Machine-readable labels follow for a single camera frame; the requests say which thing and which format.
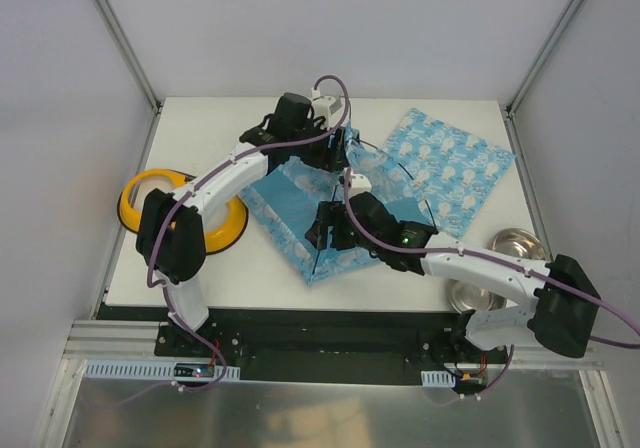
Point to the black tent pole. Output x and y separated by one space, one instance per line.
391 183
330 210

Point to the right white cable duct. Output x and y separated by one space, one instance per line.
437 379

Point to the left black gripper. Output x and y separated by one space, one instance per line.
329 144

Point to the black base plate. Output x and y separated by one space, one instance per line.
372 348

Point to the blue snowman pet tent fabric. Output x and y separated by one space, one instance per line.
285 204

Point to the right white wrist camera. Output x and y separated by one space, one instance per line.
356 184

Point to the blue snowman tent mat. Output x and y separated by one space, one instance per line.
453 169

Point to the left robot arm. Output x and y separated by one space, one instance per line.
171 236

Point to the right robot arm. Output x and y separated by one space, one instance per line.
553 303

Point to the left white cable duct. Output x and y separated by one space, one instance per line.
160 371

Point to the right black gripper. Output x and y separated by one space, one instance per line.
326 226

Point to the white cable duct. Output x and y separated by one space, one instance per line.
437 379
160 371

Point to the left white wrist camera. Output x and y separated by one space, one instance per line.
329 107

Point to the steel pet bowl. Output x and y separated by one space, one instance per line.
465 297
518 243

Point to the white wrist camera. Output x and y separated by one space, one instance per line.
329 107
356 184

